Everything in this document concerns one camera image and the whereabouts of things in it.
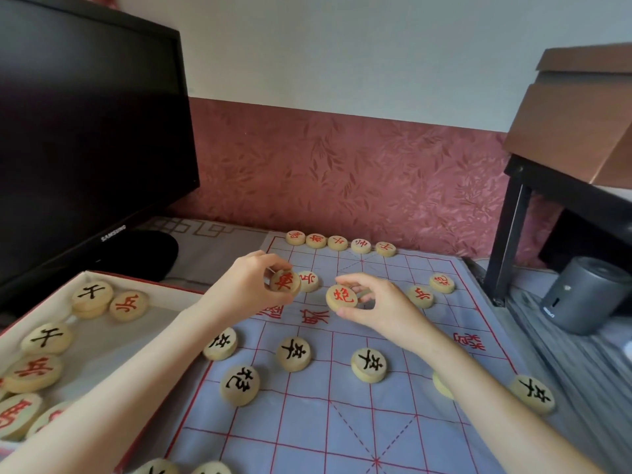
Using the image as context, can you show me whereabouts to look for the person's right hand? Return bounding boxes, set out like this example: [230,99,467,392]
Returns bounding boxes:
[335,272,436,349]

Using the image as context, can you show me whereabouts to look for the black monitor stand base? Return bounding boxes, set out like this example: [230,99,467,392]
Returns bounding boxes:
[96,230,180,283]

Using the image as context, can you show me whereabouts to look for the heap of wooden chess pieces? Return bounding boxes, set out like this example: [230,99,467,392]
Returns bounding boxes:
[0,280,150,443]

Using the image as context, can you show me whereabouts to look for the grey chess board mat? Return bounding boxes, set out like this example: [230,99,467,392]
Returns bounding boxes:
[126,232,600,474]

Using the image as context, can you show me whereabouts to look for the person's left forearm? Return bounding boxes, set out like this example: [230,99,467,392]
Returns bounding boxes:
[0,297,220,474]

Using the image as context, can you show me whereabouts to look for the black side table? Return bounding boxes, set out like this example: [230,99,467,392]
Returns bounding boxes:
[483,154,632,307]

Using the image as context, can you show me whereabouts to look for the person's left hand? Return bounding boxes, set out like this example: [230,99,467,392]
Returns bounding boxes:
[200,250,296,335]

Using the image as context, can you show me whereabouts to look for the grey cylindrical device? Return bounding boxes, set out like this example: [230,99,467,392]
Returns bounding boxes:
[539,256,632,336]

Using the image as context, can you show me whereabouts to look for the person's right forearm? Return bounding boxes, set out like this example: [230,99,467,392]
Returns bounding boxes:
[395,323,607,474]

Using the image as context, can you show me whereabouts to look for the brown cardboard box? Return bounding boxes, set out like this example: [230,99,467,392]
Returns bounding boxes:
[503,41,632,189]

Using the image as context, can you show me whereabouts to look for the grey patterned cloth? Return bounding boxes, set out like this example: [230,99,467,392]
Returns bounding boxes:
[137,216,278,293]

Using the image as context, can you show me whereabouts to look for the white box with red edge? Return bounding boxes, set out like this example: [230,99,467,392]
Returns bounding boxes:
[0,270,214,474]

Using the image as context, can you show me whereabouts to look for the black computer monitor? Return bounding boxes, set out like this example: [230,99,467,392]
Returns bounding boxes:
[0,0,200,311]

